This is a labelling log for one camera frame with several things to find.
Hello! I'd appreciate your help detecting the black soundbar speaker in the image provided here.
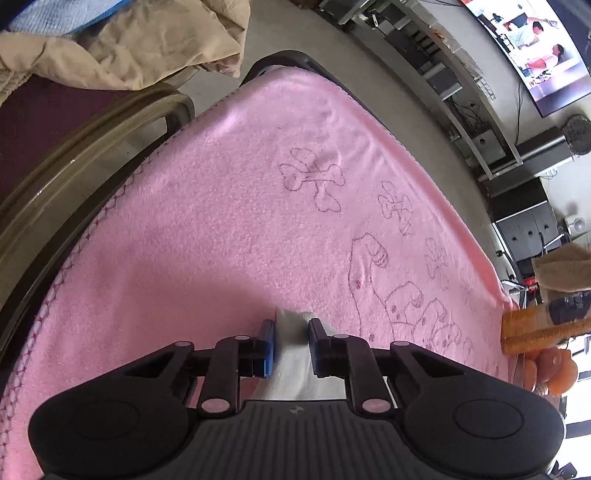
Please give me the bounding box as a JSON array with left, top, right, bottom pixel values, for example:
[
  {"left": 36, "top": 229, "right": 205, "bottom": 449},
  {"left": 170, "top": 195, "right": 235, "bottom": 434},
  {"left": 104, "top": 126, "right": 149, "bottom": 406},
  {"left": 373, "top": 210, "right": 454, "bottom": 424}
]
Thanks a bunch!
[{"left": 480, "top": 127, "right": 574, "bottom": 197}]

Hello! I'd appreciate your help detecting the tan cloth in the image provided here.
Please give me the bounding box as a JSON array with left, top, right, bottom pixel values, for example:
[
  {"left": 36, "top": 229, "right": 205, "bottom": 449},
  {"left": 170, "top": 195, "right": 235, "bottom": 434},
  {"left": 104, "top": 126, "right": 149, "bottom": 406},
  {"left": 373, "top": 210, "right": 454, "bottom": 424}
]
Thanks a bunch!
[{"left": 531, "top": 244, "right": 591, "bottom": 293}]

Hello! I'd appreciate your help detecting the yellow orange bottle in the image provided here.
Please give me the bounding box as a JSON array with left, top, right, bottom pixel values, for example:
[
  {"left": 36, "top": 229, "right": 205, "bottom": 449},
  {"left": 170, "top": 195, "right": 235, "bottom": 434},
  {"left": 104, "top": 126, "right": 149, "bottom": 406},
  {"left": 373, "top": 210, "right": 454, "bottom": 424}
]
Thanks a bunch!
[{"left": 500, "top": 295, "right": 591, "bottom": 356}]

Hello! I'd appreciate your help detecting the light blue cloth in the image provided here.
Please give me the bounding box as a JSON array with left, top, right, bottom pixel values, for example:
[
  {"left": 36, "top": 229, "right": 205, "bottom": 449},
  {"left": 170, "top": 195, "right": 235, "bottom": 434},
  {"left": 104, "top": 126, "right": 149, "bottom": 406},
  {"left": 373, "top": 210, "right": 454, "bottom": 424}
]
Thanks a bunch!
[{"left": 9, "top": 0, "right": 136, "bottom": 38}]

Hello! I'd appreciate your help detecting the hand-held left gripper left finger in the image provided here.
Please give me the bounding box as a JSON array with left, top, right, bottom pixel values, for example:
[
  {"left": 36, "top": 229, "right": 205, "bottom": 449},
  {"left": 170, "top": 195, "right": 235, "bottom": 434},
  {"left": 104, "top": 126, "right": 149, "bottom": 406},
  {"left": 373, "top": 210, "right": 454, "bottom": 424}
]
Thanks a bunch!
[{"left": 122, "top": 319, "right": 276, "bottom": 415}]

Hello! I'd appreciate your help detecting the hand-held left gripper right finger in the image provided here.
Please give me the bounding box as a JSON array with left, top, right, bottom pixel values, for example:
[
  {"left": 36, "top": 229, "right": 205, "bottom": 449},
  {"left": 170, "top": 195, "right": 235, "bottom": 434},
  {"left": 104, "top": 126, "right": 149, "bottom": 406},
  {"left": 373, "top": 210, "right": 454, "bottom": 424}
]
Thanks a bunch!
[{"left": 308, "top": 318, "right": 463, "bottom": 415}]

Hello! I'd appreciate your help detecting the black low cabinet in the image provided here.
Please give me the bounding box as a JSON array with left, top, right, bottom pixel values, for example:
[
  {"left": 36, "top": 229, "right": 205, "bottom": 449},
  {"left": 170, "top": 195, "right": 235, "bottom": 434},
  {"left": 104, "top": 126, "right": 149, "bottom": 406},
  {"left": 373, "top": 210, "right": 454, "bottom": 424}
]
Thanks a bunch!
[{"left": 488, "top": 178, "right": 560, "bottom": 265}]

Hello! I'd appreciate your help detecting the cream garment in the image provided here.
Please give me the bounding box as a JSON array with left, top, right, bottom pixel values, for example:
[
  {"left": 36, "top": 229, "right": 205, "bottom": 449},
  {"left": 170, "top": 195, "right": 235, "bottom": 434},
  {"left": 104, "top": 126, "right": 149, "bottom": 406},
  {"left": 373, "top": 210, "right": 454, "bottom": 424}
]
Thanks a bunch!
[{"left": 264, "top": 308, "right": 348, "bottom": 401}]

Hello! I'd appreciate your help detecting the round fan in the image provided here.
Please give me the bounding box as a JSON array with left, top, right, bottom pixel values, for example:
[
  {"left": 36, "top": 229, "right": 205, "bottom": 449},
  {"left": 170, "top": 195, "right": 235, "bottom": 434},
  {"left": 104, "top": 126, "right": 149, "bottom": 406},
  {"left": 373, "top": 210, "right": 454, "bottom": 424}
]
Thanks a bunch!
[{"left": 562, "top": 114, "right": 591, "bottom": 157}]

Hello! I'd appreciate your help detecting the orange plush toy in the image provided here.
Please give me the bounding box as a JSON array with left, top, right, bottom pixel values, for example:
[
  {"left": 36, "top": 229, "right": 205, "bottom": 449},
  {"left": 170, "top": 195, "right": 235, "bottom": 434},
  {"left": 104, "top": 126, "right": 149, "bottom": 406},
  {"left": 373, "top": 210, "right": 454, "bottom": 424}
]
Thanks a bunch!
[{"left": 521, "top": 346, "right": 579, "bottom": 397}]

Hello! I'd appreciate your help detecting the beige crumpled cloth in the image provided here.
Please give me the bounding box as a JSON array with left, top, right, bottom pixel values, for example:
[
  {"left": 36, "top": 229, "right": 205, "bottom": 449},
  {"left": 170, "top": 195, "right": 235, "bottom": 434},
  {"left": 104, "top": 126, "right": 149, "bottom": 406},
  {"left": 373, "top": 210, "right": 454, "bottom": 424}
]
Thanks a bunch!
[{"left": 0, "top": 0, "right": 254, "bottom": 106}]

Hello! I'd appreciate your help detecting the metal tv stand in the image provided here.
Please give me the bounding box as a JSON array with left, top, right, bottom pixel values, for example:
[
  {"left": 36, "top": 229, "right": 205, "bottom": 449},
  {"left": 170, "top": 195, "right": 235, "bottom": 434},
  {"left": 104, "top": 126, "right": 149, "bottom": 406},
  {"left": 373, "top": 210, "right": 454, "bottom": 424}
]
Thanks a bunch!
[{"left": 318, "top": 0, "right": 525, "bottom": 182}]

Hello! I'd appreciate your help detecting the television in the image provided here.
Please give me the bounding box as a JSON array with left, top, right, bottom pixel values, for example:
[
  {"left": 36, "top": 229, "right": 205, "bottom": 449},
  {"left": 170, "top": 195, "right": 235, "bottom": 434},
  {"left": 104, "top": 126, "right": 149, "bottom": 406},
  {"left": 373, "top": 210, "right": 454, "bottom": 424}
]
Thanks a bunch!
[{"left": 462, "top": 0, "right": 591, "bottom": 119}]

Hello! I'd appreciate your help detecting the pink printed towel blanket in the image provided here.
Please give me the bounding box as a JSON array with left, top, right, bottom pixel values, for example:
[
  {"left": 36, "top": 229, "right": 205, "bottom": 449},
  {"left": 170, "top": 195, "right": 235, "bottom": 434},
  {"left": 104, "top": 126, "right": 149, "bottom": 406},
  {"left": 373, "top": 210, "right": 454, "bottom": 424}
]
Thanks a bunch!
[{"left": 0, "top": 73, "right": 522, "bottom": 480}]

